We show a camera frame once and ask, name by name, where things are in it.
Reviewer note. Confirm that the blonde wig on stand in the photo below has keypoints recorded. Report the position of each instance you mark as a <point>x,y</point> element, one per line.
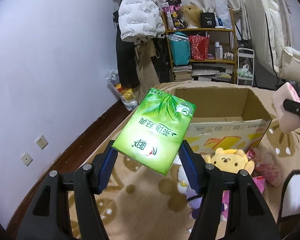
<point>191,16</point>

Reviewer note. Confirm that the white folded mattress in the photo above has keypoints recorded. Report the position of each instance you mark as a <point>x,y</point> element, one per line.
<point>268,40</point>

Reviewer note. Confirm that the plastic bag of toys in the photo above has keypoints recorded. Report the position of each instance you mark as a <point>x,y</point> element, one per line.
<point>125,94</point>

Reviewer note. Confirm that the beige coat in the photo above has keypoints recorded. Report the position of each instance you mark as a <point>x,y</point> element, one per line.
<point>146,72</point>

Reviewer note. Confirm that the pink tissue pack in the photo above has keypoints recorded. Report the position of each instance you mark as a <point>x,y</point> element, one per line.
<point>265,166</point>

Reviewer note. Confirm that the green tissue pack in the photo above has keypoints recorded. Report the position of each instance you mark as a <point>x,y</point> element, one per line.
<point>156,130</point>

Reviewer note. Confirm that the upper wall socket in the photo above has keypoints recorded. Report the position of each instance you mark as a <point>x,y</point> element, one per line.
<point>42,142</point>

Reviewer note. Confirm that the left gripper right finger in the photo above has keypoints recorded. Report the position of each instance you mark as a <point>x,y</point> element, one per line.
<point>249,216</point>

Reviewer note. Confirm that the stack of books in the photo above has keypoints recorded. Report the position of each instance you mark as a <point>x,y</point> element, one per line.
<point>182,73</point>

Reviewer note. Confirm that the teal bag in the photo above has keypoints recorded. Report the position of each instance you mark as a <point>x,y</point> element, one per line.
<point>180,48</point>

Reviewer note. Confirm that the black and white plush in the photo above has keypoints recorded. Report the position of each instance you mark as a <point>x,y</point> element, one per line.
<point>290,197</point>

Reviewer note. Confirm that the pink bear plush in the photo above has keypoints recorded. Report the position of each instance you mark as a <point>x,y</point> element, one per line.
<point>260,184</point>

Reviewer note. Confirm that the white trolley cart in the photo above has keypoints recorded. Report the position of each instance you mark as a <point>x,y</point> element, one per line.
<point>245,68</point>

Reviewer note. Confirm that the lower wall socket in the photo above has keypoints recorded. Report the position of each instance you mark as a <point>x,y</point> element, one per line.
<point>26,159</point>

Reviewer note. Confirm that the purple doll plush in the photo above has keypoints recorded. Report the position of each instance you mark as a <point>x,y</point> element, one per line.
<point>194,200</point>

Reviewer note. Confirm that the open cardboard box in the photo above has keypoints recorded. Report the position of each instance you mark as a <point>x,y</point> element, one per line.
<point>226,117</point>

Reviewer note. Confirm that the yellow bear plush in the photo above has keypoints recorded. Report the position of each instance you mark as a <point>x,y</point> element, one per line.
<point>230,160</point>

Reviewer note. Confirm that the white puffer jacket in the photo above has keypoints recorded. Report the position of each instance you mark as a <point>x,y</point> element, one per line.
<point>140,20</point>

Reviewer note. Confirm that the wooden shelf unit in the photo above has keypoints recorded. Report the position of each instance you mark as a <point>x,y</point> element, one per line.
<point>221,56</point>

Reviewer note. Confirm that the black box with 40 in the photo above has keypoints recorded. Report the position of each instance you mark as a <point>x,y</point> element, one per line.
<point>208,19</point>

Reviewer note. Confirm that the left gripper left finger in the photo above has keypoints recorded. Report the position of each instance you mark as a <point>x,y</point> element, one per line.
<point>48,215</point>

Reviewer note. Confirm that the wall socket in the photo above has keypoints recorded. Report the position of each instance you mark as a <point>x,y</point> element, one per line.
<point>42,142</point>
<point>26,159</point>

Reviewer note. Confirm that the red gift bag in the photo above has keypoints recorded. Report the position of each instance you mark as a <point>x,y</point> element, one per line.
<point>199,47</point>

